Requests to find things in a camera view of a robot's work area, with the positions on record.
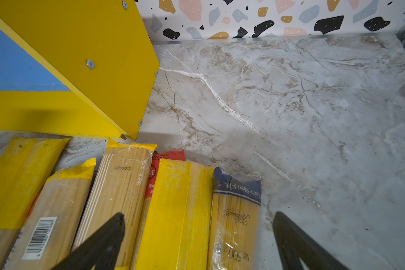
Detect navy spaghetti bag far right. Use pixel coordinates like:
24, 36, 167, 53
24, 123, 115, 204
207, 167, 262, 270

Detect yellow spaghetti bag right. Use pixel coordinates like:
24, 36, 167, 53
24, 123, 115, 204
134, 159, 214, 270

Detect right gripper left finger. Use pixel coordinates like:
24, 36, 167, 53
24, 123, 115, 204
53, 212, 126, 270

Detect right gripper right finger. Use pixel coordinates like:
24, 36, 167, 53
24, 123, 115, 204
272, 211, 347, 270

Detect red bag underneath pile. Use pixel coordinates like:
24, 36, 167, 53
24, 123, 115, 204
129, 149, 186, 270

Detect yellow spaghetti bag with text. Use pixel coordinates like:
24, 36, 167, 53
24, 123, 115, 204
72, 140, 157, 270

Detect red label spaghetti bag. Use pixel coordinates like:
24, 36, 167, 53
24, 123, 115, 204
4, 158, 96, 270

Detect long yellow spaghetti bag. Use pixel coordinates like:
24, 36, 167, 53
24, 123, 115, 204
0, 137, 69, 269

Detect yellow shelf unit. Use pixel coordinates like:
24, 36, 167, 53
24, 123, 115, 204
0, 1, 159, 140

